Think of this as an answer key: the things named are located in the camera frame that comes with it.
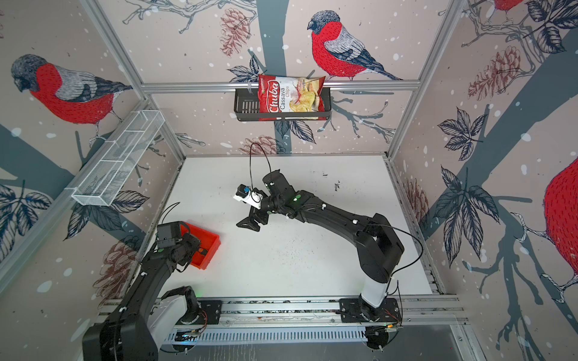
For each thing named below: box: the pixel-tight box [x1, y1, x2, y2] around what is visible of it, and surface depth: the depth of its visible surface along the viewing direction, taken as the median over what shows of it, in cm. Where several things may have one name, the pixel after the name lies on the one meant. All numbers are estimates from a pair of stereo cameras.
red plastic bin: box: [179, 221, 222, 270], surface depth 87 cm
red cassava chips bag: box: [258, 74, 327, 122], surface depth 90 cm
